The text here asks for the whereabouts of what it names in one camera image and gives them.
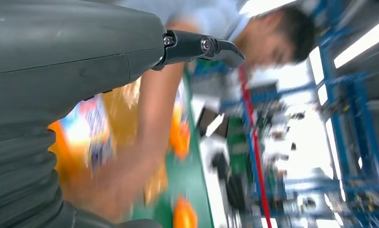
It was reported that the yellow taped cardboard mat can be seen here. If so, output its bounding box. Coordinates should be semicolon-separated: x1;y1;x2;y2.
101;78;170;205

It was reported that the person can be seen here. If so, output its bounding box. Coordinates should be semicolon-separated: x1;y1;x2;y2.
60;0;318;222

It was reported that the black tablet on stand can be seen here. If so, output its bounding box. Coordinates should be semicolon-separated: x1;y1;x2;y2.
196;106;225;139

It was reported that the bright ceiling light panel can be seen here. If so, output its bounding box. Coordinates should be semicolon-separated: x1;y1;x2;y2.
238;0;299;18
333;14;379;69

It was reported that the red rail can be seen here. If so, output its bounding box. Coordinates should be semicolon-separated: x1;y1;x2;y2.
238;66;274;228

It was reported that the blue metal shelving frame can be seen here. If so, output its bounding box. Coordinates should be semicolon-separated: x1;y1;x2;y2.
309;0;379;228

